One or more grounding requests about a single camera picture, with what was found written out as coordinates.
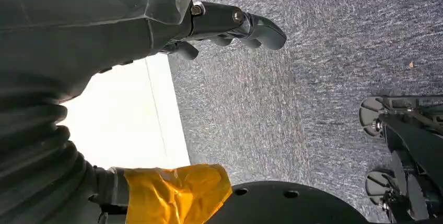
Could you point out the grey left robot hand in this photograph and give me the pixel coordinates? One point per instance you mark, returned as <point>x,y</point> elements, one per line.
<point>86,18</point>

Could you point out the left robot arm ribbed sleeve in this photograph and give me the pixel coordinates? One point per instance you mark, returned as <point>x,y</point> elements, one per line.
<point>27,153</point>

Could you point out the black rounded robot foot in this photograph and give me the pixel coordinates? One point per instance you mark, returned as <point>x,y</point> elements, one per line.
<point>277,205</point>

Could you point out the small orange scrap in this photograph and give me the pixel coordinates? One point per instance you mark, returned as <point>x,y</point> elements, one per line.
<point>411,64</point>

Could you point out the black robot foot with pads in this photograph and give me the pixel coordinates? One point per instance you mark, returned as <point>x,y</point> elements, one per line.
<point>415,146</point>

